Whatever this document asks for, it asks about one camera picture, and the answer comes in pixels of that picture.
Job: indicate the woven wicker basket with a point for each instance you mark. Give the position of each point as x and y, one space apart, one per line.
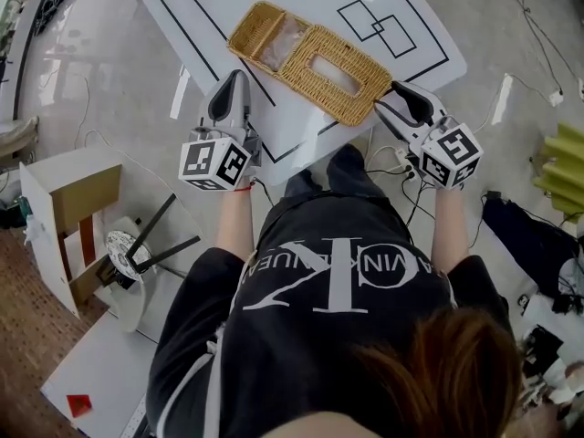
347 105

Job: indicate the person's left forearm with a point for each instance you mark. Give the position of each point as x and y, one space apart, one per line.
235 226

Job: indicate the white cabinet with brown panels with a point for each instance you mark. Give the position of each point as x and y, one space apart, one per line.
86 190

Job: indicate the grey metal shelf rack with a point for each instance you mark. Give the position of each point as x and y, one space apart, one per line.
105 358

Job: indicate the person's dark trousers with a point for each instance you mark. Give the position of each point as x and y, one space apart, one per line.
351 171

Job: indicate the red triangular object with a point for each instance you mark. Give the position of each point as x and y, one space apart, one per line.
78 404

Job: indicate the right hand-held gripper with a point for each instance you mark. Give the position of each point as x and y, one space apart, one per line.
454 153

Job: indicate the person's right forearm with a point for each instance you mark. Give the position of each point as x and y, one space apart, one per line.
449 231

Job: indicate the white wall charger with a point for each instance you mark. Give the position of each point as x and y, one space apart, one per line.
555 97

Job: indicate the person's black printed t-shirt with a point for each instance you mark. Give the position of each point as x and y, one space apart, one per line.
296 336

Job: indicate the black garment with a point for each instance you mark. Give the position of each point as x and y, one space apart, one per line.
524 231

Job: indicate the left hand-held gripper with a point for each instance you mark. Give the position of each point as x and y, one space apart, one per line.
201 162

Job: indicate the clear plastic packet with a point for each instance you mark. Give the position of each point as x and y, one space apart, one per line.
283 44

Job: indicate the white power strip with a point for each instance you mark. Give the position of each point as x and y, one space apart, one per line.
401 158

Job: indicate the lime green folded mat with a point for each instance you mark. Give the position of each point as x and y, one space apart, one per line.
561 171

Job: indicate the patterned stool with black legs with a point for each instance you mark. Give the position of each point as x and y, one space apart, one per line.
123 253

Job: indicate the white curved plastic seat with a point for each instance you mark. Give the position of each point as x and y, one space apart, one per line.
128 308

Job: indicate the beige fabric bundle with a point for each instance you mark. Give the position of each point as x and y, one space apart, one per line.
18 137

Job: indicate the curved white counter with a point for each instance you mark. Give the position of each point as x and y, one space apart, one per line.
18 39

